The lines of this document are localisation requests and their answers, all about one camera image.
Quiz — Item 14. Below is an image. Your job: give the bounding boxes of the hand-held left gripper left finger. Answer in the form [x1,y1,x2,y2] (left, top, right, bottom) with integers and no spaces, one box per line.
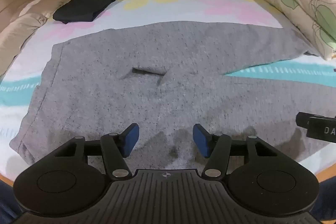
[51,123,140,181]

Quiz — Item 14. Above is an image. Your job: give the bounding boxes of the person's leg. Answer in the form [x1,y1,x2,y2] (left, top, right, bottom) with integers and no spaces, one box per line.
[0,181,22,224]
[312,181,336,222]

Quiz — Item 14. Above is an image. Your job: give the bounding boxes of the flower print blanket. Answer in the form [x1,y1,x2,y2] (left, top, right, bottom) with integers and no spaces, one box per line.
[0,0,336,188]

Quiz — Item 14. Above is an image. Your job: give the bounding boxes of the black folded garment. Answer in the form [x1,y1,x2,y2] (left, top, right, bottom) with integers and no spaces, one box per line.
[52,0,121,24]

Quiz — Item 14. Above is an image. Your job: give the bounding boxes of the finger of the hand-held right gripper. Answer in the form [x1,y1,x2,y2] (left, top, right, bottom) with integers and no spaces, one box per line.
[296,112,315,130]

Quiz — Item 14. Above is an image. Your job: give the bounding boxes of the person's left leg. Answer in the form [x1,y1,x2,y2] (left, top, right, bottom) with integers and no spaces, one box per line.
[0,181,22,224]

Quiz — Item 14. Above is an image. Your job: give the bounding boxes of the person's right leg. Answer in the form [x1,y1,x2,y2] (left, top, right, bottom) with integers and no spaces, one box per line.
[312,181,336,222]

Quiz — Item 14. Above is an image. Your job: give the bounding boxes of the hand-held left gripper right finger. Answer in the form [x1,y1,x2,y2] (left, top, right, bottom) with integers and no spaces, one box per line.
[193,124,282,180]

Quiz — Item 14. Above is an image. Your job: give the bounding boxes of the grey pants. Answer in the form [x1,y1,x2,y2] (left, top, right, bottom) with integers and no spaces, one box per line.
[9,21,336,170]

